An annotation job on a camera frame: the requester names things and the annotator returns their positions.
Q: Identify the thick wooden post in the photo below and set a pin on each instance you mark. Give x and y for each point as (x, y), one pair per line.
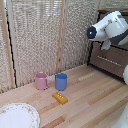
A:
(7, 50)

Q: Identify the pink mug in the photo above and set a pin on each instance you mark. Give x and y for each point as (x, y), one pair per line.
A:
(41, 81)

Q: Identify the thin wooden post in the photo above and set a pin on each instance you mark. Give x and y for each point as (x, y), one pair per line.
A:
(60, 40)

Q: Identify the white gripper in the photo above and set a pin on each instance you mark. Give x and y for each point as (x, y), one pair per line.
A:
(106, 45)

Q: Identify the yellow perforated block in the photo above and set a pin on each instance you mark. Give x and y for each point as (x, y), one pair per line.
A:
(60, 97)

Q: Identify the white patterned plate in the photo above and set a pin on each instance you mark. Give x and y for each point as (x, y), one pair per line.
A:
(17, 116)

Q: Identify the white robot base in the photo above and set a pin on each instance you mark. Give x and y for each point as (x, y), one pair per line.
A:
(122, 120)

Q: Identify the blue mug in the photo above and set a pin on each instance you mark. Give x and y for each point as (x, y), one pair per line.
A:
(61, 82)

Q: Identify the bamboo screen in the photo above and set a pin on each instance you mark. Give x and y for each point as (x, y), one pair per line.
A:
(33, 40)

